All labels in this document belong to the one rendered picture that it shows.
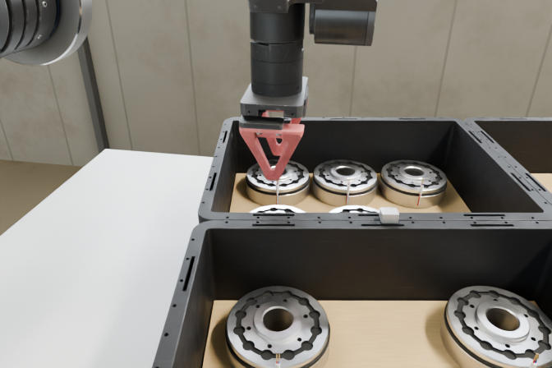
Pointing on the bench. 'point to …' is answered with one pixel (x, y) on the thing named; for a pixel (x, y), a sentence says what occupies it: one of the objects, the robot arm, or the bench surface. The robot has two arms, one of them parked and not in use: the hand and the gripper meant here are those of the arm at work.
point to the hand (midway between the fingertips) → (276, 161)
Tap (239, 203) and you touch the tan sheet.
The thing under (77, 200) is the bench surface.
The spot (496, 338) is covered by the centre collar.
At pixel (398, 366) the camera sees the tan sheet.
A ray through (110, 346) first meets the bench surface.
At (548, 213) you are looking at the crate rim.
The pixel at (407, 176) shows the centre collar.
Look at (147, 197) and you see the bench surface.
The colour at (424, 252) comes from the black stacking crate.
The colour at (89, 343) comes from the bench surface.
